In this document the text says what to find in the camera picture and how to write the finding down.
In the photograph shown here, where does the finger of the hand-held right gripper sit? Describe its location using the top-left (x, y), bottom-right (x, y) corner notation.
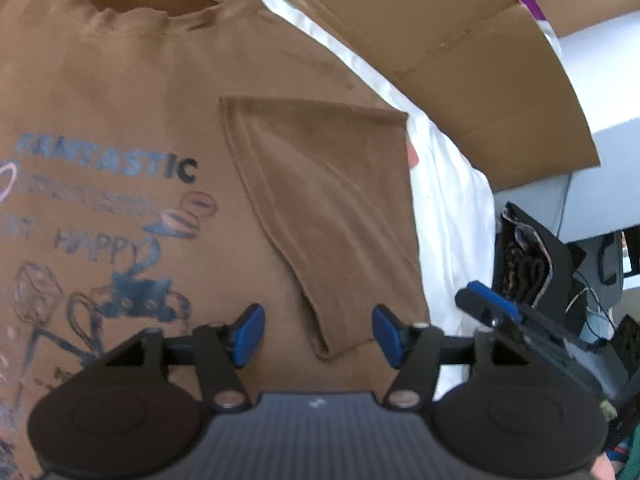
top-left (455, 281), bottom-right (526, 328)

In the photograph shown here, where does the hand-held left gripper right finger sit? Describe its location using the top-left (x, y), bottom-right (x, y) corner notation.
top-left (371, 304), bottom-right (501, 410)

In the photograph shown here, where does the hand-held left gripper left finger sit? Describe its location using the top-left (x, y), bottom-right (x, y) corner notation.
top-left (102, 302), bottom-right (266, 411)

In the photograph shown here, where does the brown printed t-shirt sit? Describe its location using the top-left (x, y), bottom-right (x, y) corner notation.
top-left (0, 0), bottom-right (431, 480)

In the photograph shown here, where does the leopard print cloth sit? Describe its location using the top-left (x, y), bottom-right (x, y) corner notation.
top-left (502, 207), bottom-right (553, 306)

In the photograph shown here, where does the cream bear-print bed sheet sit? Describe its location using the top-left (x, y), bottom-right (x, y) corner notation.
top-left (145, 0), bottom-right (498, 403)

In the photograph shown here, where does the flattened cardboard box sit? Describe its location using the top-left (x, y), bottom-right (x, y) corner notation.
top-left (235, 0), bottom-right (601, 193)

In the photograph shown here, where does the purple and white tissue pack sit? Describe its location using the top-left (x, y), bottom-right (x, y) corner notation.
top-left (502, 0), bottom-right (561, 56)

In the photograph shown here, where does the grey bag with black handle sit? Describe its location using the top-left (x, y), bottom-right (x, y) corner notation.
top-left (585, 232), bottom-right (626, 321)

